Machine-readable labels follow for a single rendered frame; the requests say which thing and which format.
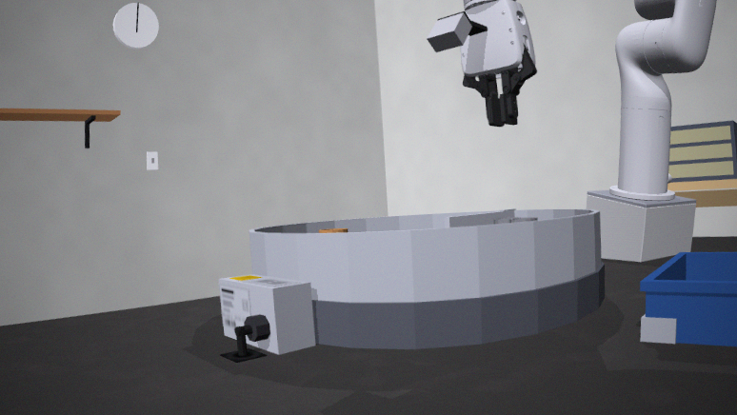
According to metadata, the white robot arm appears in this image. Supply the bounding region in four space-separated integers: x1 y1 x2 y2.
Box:
427 0 717 201

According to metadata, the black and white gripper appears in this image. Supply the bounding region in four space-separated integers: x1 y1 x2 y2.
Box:
460 0 537 127

